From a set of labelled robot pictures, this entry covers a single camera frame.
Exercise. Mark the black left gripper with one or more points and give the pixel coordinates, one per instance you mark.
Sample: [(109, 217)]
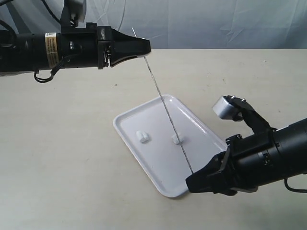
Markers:
[(99, 46)]

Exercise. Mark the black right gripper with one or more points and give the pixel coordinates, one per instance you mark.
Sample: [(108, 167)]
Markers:
[(247, 164)]

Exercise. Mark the thin metal skewer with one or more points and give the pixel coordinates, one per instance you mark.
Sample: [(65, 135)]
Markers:
[(168, 113)]

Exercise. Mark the white marshmallow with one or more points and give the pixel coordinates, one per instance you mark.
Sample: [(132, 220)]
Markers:
[(177, 139), (142, 136)]

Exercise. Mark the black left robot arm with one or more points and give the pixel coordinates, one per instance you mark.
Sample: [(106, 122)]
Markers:
[(26, 53)]

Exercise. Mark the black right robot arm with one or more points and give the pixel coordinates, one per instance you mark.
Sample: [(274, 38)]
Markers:
[(291, 143)]

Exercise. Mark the white backdrop curtain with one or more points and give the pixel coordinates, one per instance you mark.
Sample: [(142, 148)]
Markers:
[(206, 24)]

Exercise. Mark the white rectangular plastic tray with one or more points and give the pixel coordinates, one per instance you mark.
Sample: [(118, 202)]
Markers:
[(161, 160)]

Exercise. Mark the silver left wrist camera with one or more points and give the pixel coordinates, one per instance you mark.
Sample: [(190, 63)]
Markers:
[(74, 11)]

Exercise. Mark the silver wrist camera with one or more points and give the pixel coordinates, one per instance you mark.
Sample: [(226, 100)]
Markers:
[(74, 11), (238, 109)]

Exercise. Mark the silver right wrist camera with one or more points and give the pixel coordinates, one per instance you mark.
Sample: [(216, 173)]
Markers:
[(238, 109)]

